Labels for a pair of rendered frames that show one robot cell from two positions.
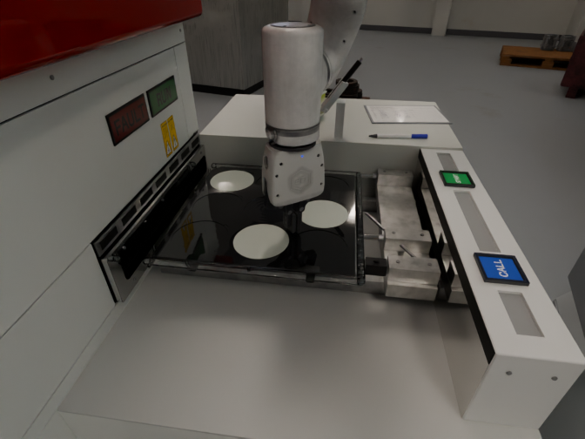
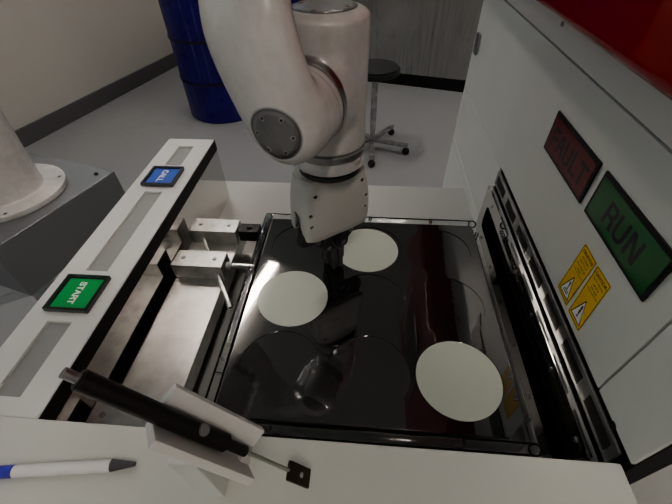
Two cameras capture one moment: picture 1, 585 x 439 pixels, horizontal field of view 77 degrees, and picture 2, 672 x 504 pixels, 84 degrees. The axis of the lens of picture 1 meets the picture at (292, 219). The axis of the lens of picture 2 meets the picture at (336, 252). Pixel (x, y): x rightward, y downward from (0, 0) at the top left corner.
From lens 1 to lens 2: 0.94 m
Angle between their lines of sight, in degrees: 101
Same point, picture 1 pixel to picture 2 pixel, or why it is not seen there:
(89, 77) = (578, 57)
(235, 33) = not seen: outside the picture
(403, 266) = (226, 222)
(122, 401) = (428, 192)
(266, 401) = not seen: hidden behind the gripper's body
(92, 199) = (516, 147)
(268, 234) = (360, 256)
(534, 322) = (174, 154)
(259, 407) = not seen: hidden behind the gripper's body
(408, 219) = (171, 316)
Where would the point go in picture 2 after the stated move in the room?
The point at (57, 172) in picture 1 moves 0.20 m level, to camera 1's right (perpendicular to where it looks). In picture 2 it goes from (523, 95) to (388, 100)
